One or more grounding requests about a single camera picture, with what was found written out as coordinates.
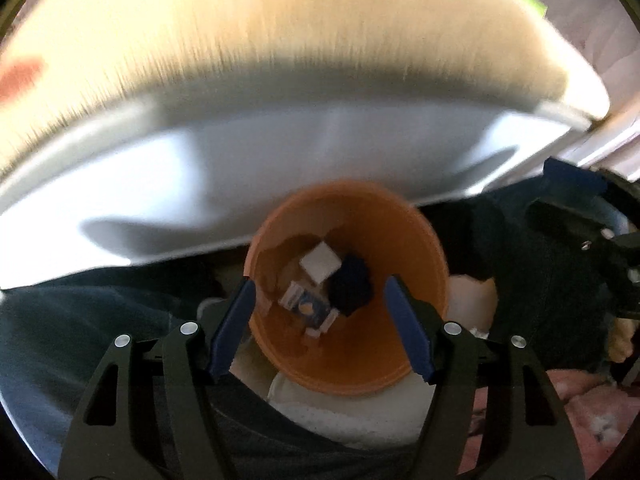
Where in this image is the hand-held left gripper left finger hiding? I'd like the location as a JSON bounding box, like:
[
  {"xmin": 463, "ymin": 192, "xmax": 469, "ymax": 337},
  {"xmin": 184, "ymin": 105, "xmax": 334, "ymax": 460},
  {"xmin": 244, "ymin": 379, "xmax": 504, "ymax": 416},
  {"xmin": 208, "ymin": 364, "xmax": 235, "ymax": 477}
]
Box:
[{"xmin": 57, "ymin": 277, "xmax": 257, "ymax": 480}]

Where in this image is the pink fluffy cloth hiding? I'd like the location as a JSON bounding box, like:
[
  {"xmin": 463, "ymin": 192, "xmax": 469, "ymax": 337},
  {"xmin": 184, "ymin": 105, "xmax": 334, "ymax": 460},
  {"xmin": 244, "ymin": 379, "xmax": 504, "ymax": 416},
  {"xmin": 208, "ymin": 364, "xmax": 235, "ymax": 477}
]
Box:
[{"xmin": 457, "ymin": 367, "xmax": 636, "ymax": 480}]

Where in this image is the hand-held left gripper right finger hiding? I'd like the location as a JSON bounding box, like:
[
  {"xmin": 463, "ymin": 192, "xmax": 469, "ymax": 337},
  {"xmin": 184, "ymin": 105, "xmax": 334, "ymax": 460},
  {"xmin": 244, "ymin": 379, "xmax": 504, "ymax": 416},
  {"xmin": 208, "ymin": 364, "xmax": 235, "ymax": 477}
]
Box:
[{"xmin": 384, "ymin": 275, "xmax": 586, "ymax": 480}]

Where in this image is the person's right hand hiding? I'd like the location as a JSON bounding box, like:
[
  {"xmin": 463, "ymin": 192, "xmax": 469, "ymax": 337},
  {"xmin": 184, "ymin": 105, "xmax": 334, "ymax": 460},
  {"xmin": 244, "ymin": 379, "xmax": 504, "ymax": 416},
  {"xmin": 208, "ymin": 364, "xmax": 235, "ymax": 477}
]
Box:
[{"xmin": 605, "ymin": 317, "xmax": 633, "ymax": 363}]

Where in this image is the person's right leg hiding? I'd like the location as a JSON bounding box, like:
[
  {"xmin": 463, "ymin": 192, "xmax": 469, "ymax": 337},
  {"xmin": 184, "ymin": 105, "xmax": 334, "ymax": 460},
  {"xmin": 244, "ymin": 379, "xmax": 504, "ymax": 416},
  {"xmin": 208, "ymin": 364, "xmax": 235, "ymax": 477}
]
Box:
[{"xmin": 422, "ymin": 185, "xmax": 618, "ymax": 376}]

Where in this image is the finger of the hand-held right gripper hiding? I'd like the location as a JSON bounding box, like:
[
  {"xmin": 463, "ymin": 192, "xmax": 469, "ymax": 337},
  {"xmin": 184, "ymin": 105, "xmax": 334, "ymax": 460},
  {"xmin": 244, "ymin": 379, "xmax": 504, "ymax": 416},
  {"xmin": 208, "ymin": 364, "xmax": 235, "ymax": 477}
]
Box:
[
  {"xmin": 544, "ymin": 156, "xmax": 608, "ymax": 198},
  {"xmin": 525, "ymin": 199, "xmax": 618, "ymax": 261}
]

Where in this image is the person's leg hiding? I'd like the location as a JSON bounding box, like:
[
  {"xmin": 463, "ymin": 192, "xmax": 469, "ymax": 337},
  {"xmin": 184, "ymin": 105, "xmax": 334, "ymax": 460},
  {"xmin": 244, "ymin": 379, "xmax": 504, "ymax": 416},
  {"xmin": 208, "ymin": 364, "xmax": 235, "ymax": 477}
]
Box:
[
  {"xmin": 422, "ymin": 185, "xmax": 618, "ymax": 376},
  {"xmin": 0, "ymin": 255, "xmax": 426, "ymax": 480}
]

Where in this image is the dark navy block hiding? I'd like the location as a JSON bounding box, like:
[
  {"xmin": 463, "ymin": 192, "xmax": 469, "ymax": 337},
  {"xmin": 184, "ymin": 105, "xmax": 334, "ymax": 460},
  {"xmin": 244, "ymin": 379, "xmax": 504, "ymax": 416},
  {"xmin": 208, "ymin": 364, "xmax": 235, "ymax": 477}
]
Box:
[{"xmin": 327, "ymin": 255, "xmax": 376, "ymax": 317}]

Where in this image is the white bed frame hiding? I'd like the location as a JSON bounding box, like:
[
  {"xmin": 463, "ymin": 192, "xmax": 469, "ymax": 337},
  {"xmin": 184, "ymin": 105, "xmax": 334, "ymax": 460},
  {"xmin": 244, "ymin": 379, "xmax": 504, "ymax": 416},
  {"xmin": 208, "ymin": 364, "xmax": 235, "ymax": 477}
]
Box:
[{"xmin": 0, "ymin": 100, "xmax": 591, "ymax": 291}]

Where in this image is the blue and white carton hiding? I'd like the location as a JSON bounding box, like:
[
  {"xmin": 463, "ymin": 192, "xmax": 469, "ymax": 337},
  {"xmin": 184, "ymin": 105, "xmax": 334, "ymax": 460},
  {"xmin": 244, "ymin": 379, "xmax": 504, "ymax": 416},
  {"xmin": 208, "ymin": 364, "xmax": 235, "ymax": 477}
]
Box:
[{"xmin": 278, "ymin": 282, "xmax": 341, "ymax": 336}]

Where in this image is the yellow floral blanket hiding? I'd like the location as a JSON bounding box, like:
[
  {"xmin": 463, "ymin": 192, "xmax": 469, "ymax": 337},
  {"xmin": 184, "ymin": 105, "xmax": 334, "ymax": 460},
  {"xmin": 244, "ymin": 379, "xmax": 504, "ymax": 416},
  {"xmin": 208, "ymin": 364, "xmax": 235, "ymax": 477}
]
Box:
[{"xmin": 0, "ymin": 0, "xmax": 611, "ymax": 171}]

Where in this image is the white cube block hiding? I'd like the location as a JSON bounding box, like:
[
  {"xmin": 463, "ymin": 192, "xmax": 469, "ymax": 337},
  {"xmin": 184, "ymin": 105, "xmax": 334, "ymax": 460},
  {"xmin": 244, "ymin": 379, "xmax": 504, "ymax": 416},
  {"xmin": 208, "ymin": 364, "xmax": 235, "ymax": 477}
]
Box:
[{"xmin": 299, "ymin": 242, "xmax": 343, "ymax": 285}]

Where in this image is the person's left leg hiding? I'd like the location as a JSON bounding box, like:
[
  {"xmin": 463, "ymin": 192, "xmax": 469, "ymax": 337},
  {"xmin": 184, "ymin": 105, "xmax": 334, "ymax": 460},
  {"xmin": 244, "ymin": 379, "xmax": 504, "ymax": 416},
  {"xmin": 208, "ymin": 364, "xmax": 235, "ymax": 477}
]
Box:
[{"xmin": 0, "ymin": 255, "xmax": 426, "ymax": 480}]

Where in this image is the orange plastic bin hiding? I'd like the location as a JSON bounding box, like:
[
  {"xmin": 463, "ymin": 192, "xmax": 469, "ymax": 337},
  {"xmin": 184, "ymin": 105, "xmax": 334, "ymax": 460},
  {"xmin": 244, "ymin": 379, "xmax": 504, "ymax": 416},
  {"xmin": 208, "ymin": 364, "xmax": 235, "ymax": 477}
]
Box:
[{"xmin": 244, "ymin": 180, "xmax": 451, "ymax": 395}]

